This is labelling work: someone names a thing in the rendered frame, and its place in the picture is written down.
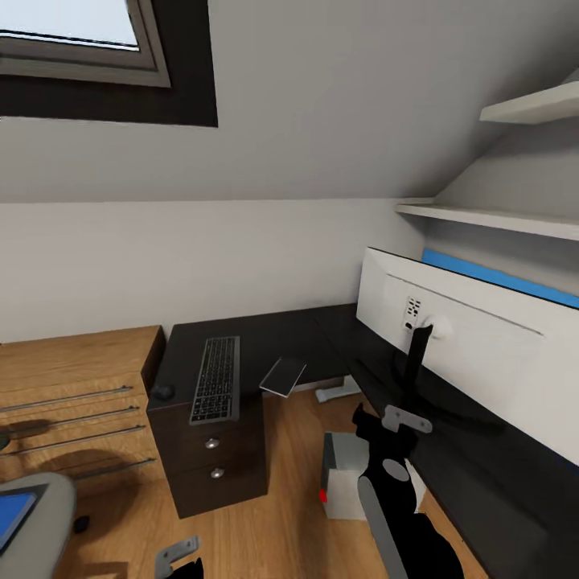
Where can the keyboard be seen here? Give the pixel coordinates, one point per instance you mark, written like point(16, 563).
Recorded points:
point(217, 395)

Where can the monitor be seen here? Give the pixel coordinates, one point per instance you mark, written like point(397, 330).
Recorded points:
point(515, 353)

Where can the swivel chair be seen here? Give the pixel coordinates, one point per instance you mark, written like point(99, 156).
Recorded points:
point(35, 548)

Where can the notebook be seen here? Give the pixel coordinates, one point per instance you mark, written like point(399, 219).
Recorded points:
point(282, 379)

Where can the mouse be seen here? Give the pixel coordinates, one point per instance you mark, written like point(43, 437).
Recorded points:
point(162, 391)

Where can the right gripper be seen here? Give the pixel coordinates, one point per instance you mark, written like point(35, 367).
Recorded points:
point(371, 429)

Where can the folder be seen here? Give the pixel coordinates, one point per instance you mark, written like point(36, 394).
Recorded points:
point(12, 510)

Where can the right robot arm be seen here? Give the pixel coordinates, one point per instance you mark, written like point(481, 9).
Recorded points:
point(409, 544)

